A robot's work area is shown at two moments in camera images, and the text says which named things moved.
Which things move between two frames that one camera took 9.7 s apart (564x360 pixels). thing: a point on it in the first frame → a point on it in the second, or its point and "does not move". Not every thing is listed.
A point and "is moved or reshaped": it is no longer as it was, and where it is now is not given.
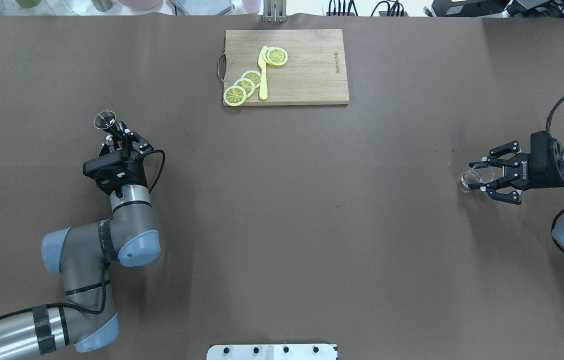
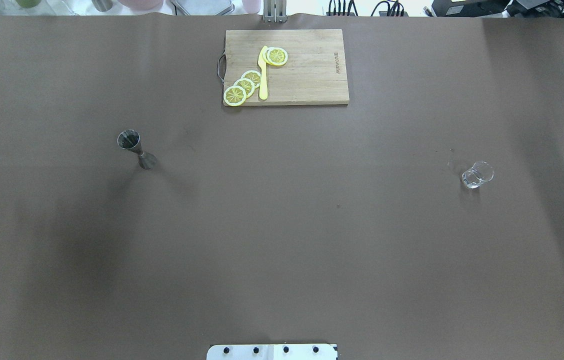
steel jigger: (106, 119) is moved or reshaped
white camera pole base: (272, 352) does not move
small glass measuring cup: (477, 176) does not move
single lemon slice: (277, 56) does not move
